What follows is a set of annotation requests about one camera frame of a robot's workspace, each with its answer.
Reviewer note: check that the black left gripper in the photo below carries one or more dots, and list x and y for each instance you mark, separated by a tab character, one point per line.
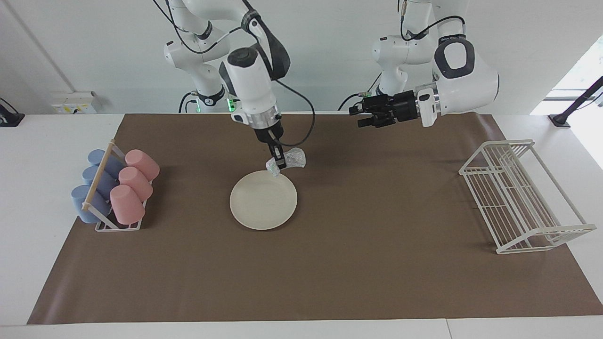
398	108

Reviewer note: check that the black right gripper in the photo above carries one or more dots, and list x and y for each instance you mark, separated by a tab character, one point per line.
267	136

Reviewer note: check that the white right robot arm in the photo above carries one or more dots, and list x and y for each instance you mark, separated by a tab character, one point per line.
249	80

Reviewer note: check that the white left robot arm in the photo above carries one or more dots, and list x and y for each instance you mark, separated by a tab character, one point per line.
464	80

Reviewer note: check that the cream round plate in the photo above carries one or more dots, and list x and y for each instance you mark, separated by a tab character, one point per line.
263	202

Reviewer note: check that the brown table mat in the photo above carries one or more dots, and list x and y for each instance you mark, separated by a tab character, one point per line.
330	273

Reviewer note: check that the pink plastic cup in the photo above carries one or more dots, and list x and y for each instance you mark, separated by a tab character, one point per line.
126	205
141	162
135	182

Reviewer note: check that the blue plastic cup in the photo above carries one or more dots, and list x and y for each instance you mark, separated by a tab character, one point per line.
82	205
106	181
113	165

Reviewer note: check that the white cup holder rack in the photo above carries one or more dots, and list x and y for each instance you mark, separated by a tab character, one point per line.
99	178

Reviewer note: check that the white wall socket box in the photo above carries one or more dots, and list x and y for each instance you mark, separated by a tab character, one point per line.
73	102

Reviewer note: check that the black table clamp mount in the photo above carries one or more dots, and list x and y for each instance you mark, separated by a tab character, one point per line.
9	117

